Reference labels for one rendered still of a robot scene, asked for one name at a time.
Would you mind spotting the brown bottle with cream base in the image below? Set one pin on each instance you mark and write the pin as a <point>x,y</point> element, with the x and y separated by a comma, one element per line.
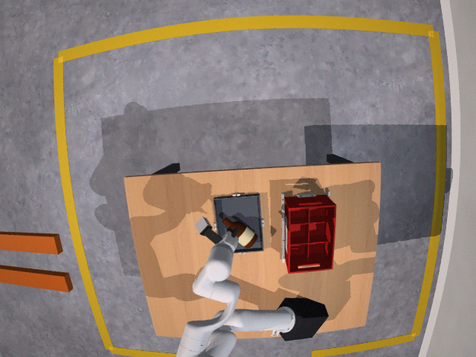
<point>246,236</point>

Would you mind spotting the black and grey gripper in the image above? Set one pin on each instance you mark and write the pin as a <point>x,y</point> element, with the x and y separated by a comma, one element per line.
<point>229,239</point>

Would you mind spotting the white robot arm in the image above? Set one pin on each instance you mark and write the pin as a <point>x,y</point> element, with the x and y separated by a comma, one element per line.
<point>218,331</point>

